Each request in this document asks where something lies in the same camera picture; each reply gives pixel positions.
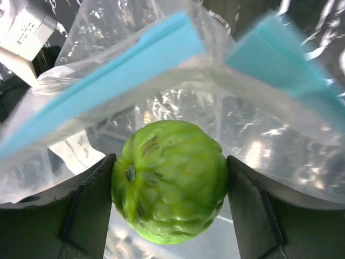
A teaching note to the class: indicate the green fake vegetable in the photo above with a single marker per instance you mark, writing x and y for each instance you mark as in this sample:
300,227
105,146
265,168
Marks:
170,181

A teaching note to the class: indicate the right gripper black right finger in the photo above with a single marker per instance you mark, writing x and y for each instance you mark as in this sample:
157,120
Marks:
272,220

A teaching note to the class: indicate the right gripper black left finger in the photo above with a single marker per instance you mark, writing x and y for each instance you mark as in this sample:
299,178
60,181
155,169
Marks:
69,220

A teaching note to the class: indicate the white paper label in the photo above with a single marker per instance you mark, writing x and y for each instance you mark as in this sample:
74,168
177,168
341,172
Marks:
77,152

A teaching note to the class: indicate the clear zip top bag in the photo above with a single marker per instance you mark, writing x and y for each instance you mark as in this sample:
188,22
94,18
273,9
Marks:
263,78

